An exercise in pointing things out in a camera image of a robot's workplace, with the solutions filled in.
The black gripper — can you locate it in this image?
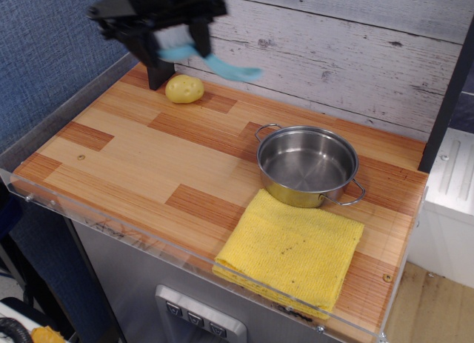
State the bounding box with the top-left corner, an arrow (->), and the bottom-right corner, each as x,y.
87,0 -> 227,67

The light blue scrub brush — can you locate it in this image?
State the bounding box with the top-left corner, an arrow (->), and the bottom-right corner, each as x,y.
153,24 -> 263,82

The yellow folded towel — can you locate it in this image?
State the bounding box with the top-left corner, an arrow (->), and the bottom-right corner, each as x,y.
212,189 -> 364,320

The yellow toy potato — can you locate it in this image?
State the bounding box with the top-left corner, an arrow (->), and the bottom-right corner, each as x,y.
165,75 -> 204,104

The small steel pot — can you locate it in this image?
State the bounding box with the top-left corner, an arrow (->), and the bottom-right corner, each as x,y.
255,124 -> 366,208

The stainless steel cabinet front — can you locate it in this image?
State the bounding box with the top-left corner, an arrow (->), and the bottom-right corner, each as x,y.
73,222 -> 335,342

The silver button control panel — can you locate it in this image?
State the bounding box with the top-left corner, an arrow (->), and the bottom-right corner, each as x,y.
155,284 -> 247,342

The white ribbed appliance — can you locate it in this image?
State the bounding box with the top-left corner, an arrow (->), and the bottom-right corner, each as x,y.
408,128 -> 473,287

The black left upright post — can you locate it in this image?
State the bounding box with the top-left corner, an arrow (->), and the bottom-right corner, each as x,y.
147,59 -> 175,90

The black upright post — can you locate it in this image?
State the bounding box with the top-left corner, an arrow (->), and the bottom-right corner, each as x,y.
418,20 -> 473,173
147,59 -> 175,90

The clear acrylic guard rail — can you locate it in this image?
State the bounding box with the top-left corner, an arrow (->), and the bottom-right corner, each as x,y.
1,56 -> 427,342

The black right upright post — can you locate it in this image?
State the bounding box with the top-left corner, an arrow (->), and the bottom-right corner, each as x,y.
418,20 -> 473,173

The black and yellow cable bundle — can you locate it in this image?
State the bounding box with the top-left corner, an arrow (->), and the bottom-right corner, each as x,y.
0,316 -> 66,343

